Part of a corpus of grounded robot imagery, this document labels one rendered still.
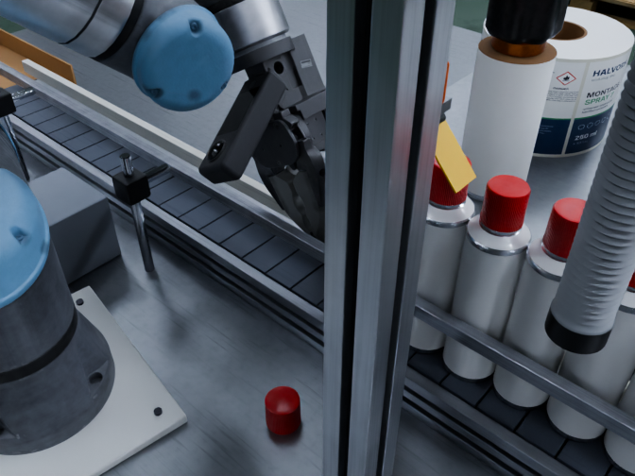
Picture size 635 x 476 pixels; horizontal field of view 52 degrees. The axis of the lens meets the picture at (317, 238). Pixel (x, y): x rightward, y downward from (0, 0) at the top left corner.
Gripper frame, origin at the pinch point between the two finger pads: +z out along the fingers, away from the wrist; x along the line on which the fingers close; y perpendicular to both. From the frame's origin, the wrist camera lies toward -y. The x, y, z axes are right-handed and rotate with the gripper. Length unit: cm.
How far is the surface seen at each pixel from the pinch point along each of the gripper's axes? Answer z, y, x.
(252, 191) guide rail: -4.8, 3.9, 13.6
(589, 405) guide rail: 12.9, -4.0, -28.0
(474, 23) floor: 11, 292, 167
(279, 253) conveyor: 1.8, -0.1, 7.7
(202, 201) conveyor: -5.4, 0.7, 20.2
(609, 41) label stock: -4, 49, -12
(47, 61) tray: -33, 13, 74
